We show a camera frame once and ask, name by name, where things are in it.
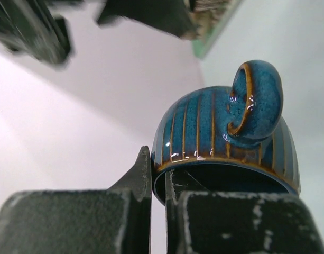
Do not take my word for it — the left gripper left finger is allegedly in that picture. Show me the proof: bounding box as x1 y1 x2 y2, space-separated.
0 146 152 254

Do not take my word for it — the green floral tray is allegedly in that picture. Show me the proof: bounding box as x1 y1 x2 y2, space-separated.
188 0 242 59

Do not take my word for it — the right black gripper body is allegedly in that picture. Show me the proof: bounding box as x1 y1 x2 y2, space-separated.
0 1 73 67

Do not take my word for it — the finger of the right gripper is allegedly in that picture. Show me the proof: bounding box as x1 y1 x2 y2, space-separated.
96 0 198 40

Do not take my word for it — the blue mug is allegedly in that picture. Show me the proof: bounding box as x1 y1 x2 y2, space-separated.
151 60 301 203

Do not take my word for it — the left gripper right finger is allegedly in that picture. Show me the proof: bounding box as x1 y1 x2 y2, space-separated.
165 171 324 253

